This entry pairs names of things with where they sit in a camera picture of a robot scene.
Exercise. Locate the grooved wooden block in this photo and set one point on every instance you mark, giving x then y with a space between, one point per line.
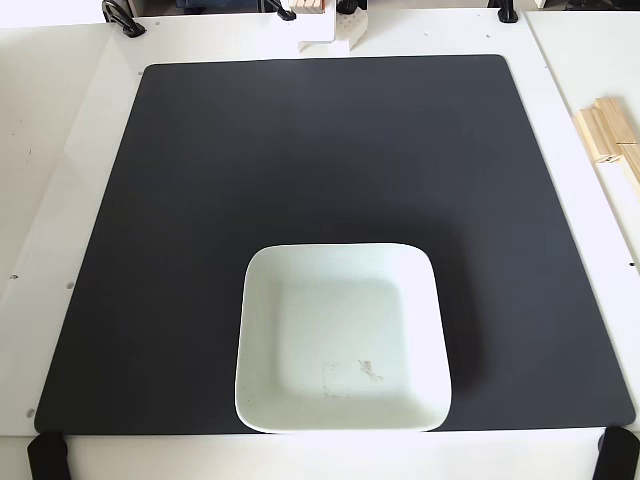
309 5

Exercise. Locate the wide wooden plank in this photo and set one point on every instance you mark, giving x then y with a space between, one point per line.
632 162
620 117

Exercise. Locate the thin wooden strip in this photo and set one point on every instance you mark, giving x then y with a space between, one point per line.
605 137
589 135

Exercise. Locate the black table clamp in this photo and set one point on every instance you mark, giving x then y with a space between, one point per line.
47 457
122 20
507 11
285 9
619 455

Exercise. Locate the white square plate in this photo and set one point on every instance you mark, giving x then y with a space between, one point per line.
340 330

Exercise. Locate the black rubber mat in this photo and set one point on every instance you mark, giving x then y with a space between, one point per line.
150 300

